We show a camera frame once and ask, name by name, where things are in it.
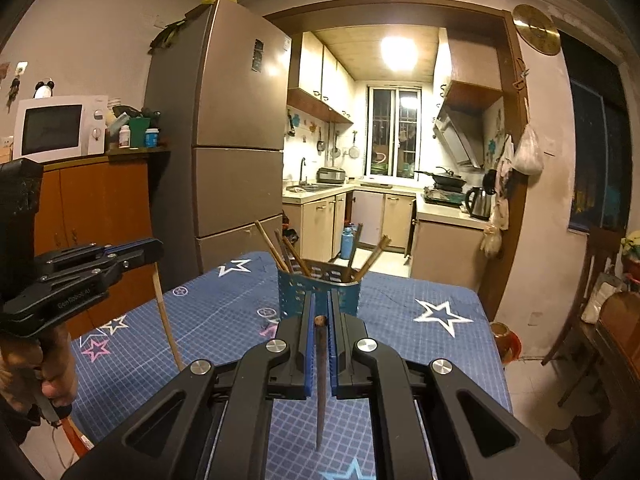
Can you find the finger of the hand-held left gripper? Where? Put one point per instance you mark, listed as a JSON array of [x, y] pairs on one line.
[[127, 265], [132, 247]]

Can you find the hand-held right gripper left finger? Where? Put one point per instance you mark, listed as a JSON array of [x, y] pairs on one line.
[[307, 345]]

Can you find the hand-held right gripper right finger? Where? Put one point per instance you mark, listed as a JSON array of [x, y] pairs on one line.
[[334, 345]]

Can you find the blue perforated utensil holder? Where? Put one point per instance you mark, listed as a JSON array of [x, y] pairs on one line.
[[292, 292]]

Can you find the curved wooden chopstick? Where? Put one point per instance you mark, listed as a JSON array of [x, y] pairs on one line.
[[167, 320]]

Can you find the wooden chopstick green band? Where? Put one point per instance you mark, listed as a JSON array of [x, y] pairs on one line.
[[297, 257]]

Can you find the wooden chopstick pink tip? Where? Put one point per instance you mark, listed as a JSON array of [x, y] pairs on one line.
[[272, 246]]

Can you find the person's left forearm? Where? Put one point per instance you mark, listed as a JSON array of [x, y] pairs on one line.
[[17, 410]]

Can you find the person's left hand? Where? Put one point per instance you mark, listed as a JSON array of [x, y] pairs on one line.
[[55, 355]]

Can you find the orange wooden cabinet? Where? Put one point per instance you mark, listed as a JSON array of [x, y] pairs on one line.
[[100, 200]]

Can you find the white microwave oven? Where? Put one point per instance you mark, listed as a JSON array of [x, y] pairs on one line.
[[52, 130]]

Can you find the blue checked star tablecloth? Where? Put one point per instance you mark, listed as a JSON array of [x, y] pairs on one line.
[[210, 300]]

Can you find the blue water bottle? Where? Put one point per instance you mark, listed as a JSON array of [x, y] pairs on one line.
[[347, 244]]

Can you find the white bottle red label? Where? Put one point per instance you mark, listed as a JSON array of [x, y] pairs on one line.
[[124, 137]]

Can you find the blue and white jar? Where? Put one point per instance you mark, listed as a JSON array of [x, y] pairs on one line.
[[152, 138]]

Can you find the green plastic container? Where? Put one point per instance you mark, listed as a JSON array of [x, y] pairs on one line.
[[139, 132]]

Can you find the panda toy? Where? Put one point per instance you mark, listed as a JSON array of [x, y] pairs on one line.
[[43, 90]]

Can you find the kitchen base cabinets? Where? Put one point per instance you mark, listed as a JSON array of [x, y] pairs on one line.
[[445, 250]]

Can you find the grey refrigerator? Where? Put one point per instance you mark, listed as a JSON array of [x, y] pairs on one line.
[[225, 125]]

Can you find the rice cooker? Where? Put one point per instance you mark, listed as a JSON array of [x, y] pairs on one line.
[[332, 175]]

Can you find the brown floor pot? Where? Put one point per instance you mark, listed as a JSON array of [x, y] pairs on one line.
[[505, 342]]

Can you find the kitchen faucet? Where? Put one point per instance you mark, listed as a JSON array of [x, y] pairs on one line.
[[302, 171]]

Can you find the gas stove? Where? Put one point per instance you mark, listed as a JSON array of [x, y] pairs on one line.
[[445, 196]]

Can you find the hanging beige bags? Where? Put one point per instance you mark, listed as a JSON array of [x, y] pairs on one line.
[[495, 232]]

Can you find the black wok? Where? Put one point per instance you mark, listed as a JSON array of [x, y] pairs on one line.
[[445, 177]]

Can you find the steel electric kettle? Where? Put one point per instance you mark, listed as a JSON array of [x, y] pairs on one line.
[[479, 204]]

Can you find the barred kitchen window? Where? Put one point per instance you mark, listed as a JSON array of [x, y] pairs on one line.
[[394, 132]]

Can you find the range hood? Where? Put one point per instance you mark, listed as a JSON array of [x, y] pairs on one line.
[[462, 130]]

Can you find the wooden chair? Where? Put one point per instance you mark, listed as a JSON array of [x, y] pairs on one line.
[[600, 320]]

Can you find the hanging white plastic bag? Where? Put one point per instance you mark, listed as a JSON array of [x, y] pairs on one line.
[[528, 155]]

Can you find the round ceiling lamp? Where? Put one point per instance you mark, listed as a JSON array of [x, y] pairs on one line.
[[399, 54]]

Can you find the dark window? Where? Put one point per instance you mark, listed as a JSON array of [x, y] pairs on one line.
[[600, 135]]

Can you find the kitchen wall cabinets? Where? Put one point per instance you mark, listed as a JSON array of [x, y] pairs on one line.
[[320, 80]]

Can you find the gold wall clock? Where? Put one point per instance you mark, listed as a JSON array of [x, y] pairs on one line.
[[536, 29]]

